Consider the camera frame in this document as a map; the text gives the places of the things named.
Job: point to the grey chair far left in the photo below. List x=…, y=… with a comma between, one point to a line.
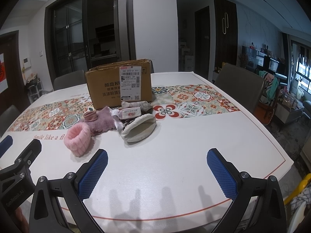
x=69, y=80

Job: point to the grey chair near left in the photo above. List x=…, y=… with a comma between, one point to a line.
x=7, y=118

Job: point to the purple fuzzy cloth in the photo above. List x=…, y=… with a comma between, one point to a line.
x=103, y=124

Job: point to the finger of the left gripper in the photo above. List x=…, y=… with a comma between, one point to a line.
x=26, y=157
x=5, y=144

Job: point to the red paper door poster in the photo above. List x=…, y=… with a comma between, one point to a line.
x=3, y=79

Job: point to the colourful clothes on chair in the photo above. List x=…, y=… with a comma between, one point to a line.
x=271, y=85

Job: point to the patterned tablecloth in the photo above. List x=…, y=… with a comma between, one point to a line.
x=163, y=183

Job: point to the pink fluffy headband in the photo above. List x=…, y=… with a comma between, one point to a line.
x=78, y=138

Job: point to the grey chair far middle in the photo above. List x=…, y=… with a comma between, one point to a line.
x=151, y=67

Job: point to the pink cartoon tissue pack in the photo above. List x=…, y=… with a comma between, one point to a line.
x=130, y=113

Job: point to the person's left hand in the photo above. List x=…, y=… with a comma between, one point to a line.
x=22, y=224

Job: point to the grey chair right side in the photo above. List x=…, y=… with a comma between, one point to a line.
x=243, y=86

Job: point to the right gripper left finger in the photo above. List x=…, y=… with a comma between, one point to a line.
x=46, y=213

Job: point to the wall intercom panel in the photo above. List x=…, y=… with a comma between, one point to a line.
x=26, y=63

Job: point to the black white spotted slipper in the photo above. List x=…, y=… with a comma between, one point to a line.
x=138, y=129

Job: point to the grey chair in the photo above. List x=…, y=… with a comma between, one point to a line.
x=151, y=67
x=69, y=80
x=7, y=118
x=243, y=86

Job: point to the white shoe rack shelf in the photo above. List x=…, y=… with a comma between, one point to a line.
x=34, y=87

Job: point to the dark glass sliding door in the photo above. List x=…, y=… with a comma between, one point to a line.
x=83, y=34

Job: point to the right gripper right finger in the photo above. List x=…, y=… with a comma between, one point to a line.
x=268, y=214

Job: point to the mauve ribbed knit item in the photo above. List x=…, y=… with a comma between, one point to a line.
x=90, y=116

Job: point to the brown cardboard box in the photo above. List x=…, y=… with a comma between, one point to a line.
x=127, y=81

